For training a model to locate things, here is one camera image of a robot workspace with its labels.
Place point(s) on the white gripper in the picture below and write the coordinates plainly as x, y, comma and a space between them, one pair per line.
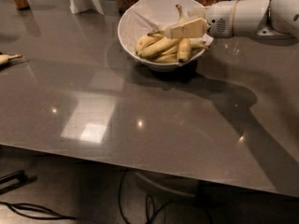
220, 19

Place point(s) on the long top yellow banana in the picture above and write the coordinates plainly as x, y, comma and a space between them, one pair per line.
158, 47

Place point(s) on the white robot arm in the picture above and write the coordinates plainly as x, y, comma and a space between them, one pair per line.
282, 23

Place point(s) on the right back yellow banana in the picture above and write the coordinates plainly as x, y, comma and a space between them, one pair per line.
199, 44

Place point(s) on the right front yellow banana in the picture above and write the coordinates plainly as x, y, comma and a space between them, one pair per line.
184, 50

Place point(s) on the white ceramic bowl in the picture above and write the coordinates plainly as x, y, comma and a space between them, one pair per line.
147, 15

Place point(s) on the bottom yellow banana in bowl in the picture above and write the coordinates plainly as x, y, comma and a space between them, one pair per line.
166, 58

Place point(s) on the yellow banana in bowl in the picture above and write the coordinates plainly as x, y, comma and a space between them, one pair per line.
146, 40
166, 58

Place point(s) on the left yellow banana in bowl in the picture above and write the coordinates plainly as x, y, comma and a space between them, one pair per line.
146, 40

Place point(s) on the round table base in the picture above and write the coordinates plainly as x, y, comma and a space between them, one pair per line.
168, 186

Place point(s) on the black bar on floor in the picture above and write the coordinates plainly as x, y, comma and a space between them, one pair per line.
15, 180

